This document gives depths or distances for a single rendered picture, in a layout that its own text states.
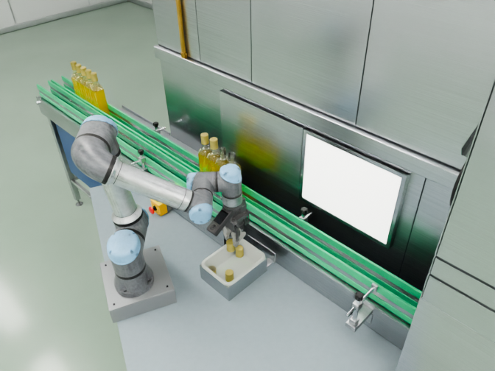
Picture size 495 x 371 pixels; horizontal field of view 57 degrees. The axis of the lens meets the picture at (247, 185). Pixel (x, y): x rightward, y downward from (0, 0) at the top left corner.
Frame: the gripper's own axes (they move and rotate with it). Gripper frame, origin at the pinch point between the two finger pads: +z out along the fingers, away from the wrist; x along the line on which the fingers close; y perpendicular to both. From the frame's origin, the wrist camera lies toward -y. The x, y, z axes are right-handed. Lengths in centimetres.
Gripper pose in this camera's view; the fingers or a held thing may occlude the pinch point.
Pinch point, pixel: (230, 242)
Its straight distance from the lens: 181.7
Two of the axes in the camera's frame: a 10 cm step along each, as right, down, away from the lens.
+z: 0.3, 7.9, 6.2
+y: 7.2, -4.4, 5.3
